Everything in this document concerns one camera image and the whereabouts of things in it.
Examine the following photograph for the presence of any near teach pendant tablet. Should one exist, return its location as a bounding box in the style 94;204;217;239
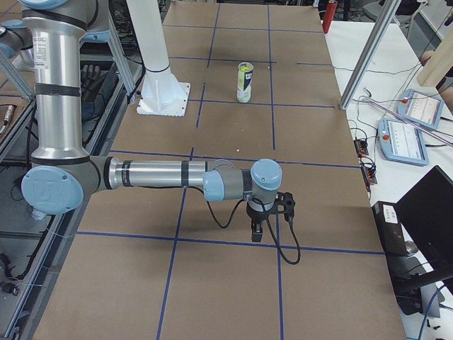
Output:
378;118;429;166

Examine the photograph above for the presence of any teach pendant tablet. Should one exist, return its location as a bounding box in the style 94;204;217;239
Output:
397;89;445;130
378;118;429;166

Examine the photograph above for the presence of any far teach pendant tablet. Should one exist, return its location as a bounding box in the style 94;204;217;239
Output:
397;89;445;130

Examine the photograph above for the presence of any clear tennis ball can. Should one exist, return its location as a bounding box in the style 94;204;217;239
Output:
236;62;254;103

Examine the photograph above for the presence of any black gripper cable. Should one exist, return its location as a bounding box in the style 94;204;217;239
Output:
183;186;302;265

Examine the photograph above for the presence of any black computer box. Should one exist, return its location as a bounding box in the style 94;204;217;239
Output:
372;201;419;257

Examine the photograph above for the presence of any black monitor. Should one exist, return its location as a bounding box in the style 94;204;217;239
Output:
395;165;452;268

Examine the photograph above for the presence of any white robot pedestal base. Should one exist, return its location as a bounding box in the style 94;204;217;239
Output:
127;0;190;117

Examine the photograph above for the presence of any red cylinder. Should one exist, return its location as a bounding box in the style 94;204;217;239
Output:
322;0;338;34

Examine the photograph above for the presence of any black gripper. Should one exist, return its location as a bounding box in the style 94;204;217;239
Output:
246;201;278;242

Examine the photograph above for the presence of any aluminium frame post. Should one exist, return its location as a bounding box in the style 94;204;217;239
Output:
339;0;401;111

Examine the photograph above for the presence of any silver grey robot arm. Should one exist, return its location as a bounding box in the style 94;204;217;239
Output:
12;1;283;242

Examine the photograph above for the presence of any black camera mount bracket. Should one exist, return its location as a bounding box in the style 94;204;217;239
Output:
275;192;296;223

